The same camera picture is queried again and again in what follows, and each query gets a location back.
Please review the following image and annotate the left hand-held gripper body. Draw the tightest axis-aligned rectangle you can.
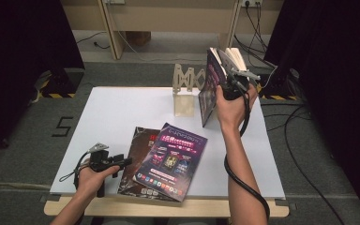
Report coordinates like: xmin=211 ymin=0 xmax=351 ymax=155
xmin=87 ymin=142 xmax=121 ymax=199

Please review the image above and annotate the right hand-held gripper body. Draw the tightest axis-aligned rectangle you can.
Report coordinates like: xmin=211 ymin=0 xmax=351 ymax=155
xmin=224 ymin=67 xmax=262 ymax=101

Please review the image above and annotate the brown magazine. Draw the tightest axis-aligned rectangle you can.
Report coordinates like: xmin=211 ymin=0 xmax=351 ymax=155
xmin=117 ymin=126 xmax=182 ymax=203

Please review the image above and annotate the purple magazine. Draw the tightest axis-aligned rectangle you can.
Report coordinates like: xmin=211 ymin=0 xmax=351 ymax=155
xmin=132 ymin=122 xmax=208 ymax=203
xmin=198 ymin=47 xmax=229 ymax=128

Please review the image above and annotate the beige extendable bookend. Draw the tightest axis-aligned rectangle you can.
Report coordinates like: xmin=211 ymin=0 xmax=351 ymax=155
xmin=172 ymin=63 xmax=207 ymax=118

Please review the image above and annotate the person's right hand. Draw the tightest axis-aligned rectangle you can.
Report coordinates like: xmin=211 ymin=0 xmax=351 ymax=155
xmin=215 ymin=83 xmax=259 ymax=131

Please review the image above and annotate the person's left hand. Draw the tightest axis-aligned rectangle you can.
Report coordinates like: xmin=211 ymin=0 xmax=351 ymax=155
xmin=76 ymin=164 xmax=121 ymax=201

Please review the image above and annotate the black stand base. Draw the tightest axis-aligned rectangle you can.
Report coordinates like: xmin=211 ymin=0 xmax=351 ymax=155
xmin=257 ymin=67 xmax=301 ymax=101
xmin=38 ymin=67 xmax=85 ymax=98

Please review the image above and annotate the light wooden desk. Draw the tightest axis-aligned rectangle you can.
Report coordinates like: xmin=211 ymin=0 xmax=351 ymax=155
xmin=59 ymin=0 xmax=284 ymax=61

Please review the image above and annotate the black curtain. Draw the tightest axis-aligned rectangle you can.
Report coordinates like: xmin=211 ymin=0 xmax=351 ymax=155
xmin=263 ymin=0 xmax=360 ymax=225
xmin=0 ymin=0 xmax=85 ymax=163

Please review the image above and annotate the brown box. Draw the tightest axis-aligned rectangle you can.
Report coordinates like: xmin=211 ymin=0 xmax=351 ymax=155
xmin=126 ymin=31 xmax=153 ymax=47

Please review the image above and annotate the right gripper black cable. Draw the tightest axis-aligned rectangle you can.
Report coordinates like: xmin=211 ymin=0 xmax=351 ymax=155
xmin=223 ymin=88 xmax=271 ymax=222

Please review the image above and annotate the thin white cable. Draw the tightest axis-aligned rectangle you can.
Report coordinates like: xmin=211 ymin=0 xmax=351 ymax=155
xmin=261 ymin=65 xmax=279 ymax=90

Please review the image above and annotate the black power cable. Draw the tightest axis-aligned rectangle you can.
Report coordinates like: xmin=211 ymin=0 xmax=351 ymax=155
xmin=244 ymin=3 xmax=269 ymax=54
xmin=233 ymin=33 xmax=278 ymax=68

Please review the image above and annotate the short black floor cable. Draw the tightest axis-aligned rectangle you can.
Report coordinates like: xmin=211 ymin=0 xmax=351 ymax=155
xmin=262 ymin=112 xmax=298 ymax=132

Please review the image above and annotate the long black floor cable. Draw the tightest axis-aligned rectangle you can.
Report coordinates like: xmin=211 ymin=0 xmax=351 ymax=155
xmin=282 ymin=104 xmax=346 ymax=225

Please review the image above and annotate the white wall socket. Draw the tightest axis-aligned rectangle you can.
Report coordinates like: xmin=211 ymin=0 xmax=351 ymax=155
xmin=242 ymin=0 xmax=263 ymax=8

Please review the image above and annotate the thin black floor cable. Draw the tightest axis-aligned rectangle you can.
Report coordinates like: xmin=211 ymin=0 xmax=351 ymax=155
xmin=74 ymin=30 xmax=111 ymax=51

